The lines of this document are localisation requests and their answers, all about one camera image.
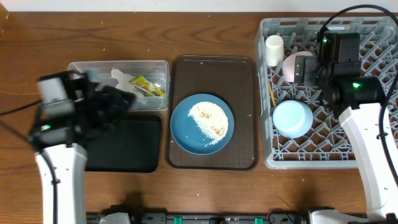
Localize white napkin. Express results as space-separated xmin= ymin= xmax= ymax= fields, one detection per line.
xmin=111 ymin=68 xmax=134 ymax=93

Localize white cup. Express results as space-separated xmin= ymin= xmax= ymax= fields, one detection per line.
xmin=265 ymin=35 xmax=284 ymax=67

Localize yellow green snack wrapper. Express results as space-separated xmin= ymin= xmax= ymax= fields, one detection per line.
xmin=129 ymin=75 xmax=164 ymax=96

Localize wooden chopstick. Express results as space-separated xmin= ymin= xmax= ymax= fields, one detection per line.
xmin=269 ymin=82 xmax=276 ymax=108

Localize light blue bowl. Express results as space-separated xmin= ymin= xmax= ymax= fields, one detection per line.
xmin=272 ymin=100 xmax=313 ymax=139

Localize large blue plate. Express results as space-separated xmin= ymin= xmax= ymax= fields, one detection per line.
xmin=170 ymin=94 xmax=235 ymax=156

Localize white rice leftovers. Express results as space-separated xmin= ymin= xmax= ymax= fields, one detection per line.
xmin=188 ymin=101 xmax=229 ymax=146

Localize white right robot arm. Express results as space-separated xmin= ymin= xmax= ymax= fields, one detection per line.
xmin=294 ymin=31 xmax=397 ymax=223

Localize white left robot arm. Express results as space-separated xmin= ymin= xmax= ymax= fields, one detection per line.
xmin=29 ymin=70 xmax=136 ymax=223

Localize clear plastic waste bin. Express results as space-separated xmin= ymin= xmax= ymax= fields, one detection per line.
xmin=67 ymin=60 xmax=170 ymax=111

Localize grey dishwasher rack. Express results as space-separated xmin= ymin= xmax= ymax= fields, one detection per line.
xmin=254 ymin=17 xmax=397 ymax=169

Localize black plastic tray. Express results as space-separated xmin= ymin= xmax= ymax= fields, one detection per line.
xmin=85 ymin=115 xmax=162 ymax=173

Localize brown serving tray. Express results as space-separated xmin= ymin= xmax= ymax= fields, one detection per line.
xmin=165 ymin=55 xmax=260 ymax=170

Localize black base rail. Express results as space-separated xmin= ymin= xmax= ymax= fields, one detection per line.
xmin=86 ymin=212 xmax=308 ymax=224

